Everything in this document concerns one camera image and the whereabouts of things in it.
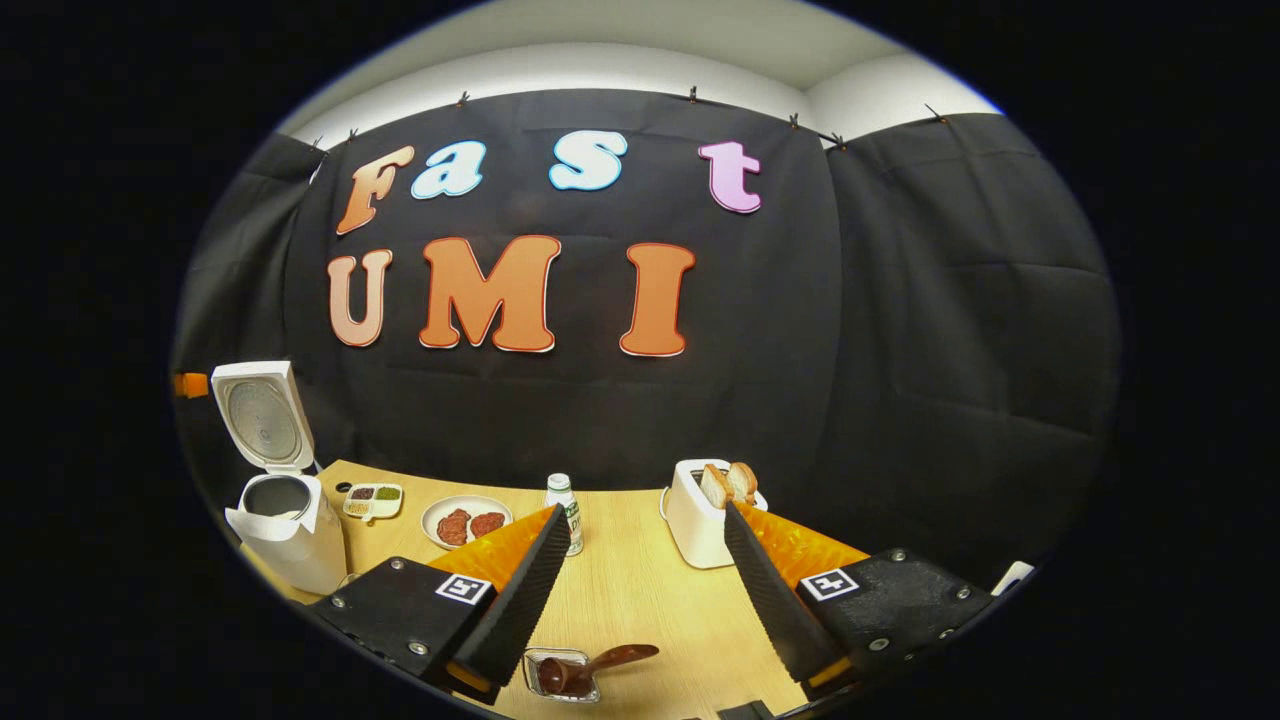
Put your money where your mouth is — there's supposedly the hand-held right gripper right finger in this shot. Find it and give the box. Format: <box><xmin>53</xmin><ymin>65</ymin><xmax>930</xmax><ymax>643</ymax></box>
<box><xmin>722</xmin><ymin>500</ymin><xmax>996</xmax><ymax>698</ymax></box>

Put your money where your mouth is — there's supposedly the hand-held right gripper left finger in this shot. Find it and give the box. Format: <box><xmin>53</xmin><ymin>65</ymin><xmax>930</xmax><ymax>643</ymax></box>
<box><xmin>305</xmin><ymin>503</ymin><xmax>571</xmax><ymax>704</ymax></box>

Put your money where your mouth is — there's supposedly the clear chopstick holder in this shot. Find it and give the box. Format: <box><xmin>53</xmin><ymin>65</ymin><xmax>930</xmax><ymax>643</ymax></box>
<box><xmin>522</xmin><ymin>647</ymin><xmax>603</xmax><ymax>704</ymax></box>

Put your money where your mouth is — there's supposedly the brown wooden spoon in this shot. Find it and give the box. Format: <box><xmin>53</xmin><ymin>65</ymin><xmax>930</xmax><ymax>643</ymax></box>
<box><xmin>537</xmin><ymin>644</ymin><xmax>661</xmax><ymax>697</ymax></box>

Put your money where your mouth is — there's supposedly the white rice cooker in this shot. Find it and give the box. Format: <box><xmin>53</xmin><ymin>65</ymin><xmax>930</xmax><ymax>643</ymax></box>
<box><xmin>210</xmin><ymin>360</ymin><xmax>351</xmax><ymax>598</ymax></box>

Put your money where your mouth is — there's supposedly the small white drink bottle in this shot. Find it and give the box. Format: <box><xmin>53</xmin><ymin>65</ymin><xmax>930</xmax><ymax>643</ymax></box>
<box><xmin>544</xmin><ymin>473</ymin><xmax>585</xmax><ymax>557</ymax></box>

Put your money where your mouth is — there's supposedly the round white plate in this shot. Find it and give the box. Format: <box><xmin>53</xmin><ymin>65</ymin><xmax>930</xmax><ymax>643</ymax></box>
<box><xmin>420</xmin><ymin>495</ymin><xmax>514</xmax><ymax>551</ymax></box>

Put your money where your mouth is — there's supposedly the divided white seasoning dish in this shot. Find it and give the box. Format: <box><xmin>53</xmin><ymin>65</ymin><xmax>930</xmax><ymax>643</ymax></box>
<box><xmin>342</xmin><ymin>483</ymin><xmax>405</xmax><ymax>523</ymax></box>

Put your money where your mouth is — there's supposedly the black backdrop cloth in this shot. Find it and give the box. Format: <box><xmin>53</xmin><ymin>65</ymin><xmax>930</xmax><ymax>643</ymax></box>
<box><xmin>172</xmin><ymin>88</ymin><xmax>1121</xmax><ymax>591</ymax></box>

